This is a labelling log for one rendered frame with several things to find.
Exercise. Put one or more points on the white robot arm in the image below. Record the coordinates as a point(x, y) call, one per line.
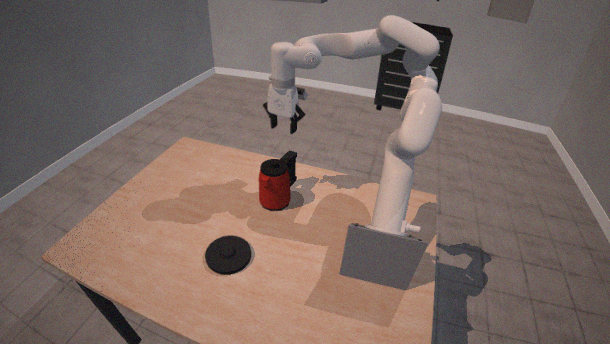
point(416, 132)

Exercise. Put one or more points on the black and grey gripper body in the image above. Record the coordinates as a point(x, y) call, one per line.
point(282, 102)

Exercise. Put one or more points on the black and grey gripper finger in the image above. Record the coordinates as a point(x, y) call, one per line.
point(272, 117)
point(293, 125)

